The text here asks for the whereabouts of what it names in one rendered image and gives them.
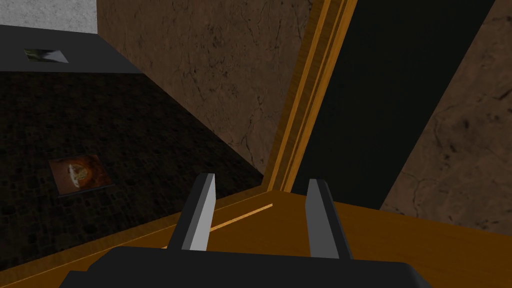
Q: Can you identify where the grey green wall picture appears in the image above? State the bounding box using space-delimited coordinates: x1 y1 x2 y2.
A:
23 48 69 64

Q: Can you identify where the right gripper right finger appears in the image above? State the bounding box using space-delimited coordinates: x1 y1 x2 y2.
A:
304 178 354 260

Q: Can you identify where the orange framed wall picture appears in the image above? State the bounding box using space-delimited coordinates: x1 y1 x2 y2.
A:
48 153 113 196

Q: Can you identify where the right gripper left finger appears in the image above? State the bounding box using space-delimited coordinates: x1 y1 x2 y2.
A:
166 172 217 253

